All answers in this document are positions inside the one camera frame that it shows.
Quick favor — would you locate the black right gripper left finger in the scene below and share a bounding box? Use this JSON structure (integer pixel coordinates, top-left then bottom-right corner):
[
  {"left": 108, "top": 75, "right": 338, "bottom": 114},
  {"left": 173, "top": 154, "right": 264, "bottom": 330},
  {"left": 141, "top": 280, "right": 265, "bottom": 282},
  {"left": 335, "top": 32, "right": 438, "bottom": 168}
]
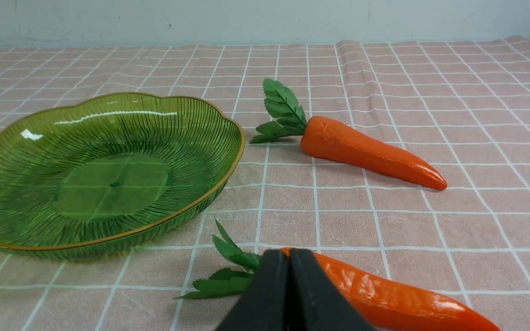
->
[{"left": 215, "top": 250, "right": 289, "bottom": 331}]

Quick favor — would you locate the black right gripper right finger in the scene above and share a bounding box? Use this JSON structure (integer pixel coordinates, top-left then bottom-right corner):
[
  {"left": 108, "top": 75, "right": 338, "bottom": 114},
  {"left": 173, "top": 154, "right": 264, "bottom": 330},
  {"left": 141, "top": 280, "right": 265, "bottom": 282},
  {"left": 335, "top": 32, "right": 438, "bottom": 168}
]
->
[{"left": 288, "top": 249, "right": 376, "bottom": 331}]

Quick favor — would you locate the orange toy carrot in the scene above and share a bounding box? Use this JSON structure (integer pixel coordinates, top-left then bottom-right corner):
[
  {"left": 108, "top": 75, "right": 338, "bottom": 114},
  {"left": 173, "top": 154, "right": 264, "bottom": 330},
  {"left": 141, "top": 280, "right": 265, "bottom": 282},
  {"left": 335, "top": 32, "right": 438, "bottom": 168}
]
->
[
  {"left": 250, "top": 78, "right": 448, "bottom": 191},
  {"left": 183, "top": 222, "right": 499, "bottom": 331}
]

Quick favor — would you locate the green ribbed plastic plate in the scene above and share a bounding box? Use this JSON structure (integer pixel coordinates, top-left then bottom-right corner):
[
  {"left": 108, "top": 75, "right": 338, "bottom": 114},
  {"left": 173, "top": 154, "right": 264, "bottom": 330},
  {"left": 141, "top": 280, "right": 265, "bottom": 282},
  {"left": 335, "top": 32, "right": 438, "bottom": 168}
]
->
[{"left": 0, "top": 92, "right": 246, "bottom": 260}]

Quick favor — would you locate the pink checkered tablecloth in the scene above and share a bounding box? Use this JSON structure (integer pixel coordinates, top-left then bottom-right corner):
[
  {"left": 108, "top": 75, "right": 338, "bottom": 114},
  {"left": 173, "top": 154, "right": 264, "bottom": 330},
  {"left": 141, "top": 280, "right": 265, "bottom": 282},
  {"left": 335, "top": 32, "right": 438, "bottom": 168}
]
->
[{"left": 0, "top": 37, "right": 530, "bottom": 331}]

